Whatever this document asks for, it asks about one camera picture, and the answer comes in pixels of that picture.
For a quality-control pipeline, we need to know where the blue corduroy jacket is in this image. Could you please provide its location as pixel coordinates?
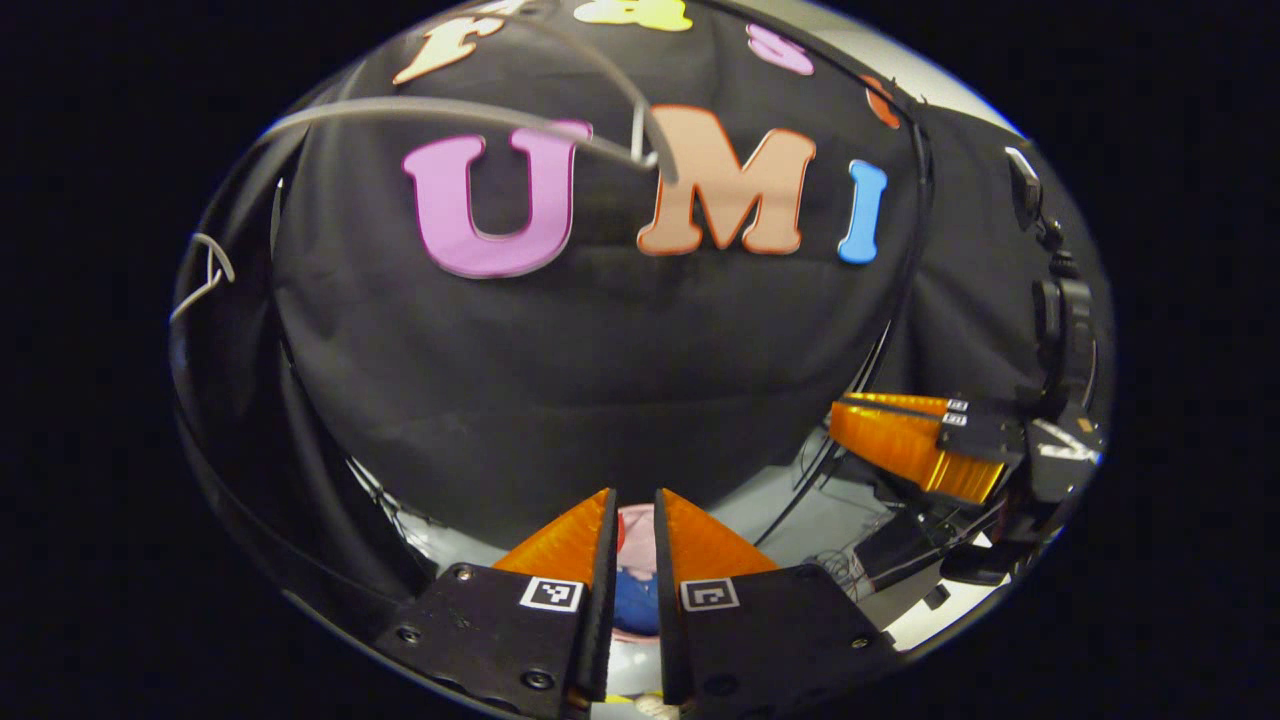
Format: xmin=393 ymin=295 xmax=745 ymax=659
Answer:
xmin=614 ymin=568 xmax=661 ymax=635

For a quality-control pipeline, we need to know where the white plastic hanger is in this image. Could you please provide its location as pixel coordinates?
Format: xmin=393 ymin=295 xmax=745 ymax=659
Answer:
xmin=255 ymin=12 xmax=683 ymax=186
xmin=168 ymin=232 xmax=238 ymax=323

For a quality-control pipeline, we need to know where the black clothes rail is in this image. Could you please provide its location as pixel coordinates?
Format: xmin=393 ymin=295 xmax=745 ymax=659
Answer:
xmin=168 ymin=0 xmax=938 ymax=641

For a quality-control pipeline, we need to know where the black backdrop cloth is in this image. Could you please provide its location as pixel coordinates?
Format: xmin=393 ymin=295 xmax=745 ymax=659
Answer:
xmin=170 ymin=0 xmax=1111 ymax=611

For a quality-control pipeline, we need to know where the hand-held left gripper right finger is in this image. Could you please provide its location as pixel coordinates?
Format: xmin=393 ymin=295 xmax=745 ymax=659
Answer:
xmin=654 ymin=488 xmax=898 ymax=717

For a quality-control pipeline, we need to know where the black box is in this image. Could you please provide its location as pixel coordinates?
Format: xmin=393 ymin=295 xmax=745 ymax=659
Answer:
xmin=853 ymin=508 xmax=963 ymax=593

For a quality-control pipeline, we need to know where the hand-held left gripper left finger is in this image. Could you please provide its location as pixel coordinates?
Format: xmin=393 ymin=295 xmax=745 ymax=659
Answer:
xmin=374 ymin=488 xmax=620 ymax=720

